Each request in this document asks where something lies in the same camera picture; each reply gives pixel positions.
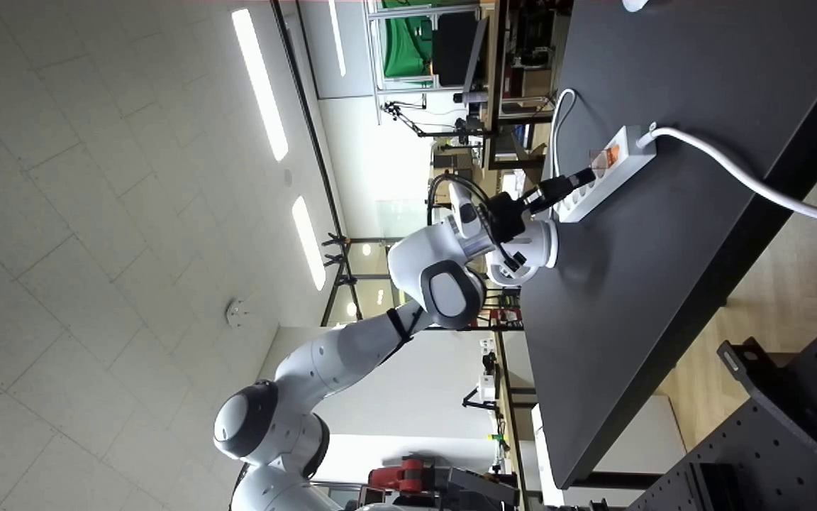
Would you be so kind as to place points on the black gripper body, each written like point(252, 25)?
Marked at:
point(508, 217)

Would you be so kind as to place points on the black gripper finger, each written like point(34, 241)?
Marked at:
point(557, 193)
point(574, 180)

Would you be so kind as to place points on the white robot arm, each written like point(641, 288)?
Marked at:
point(272, 427)

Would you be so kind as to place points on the white electric kettle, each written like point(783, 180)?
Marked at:
point(523, 255)

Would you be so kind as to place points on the wooden background workbench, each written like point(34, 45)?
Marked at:
point(512, 86)

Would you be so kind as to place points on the white extension cord power strip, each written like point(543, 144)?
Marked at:
point(613, 164)

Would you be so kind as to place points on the black perforated mount stand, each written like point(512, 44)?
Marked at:
point(764, 454)

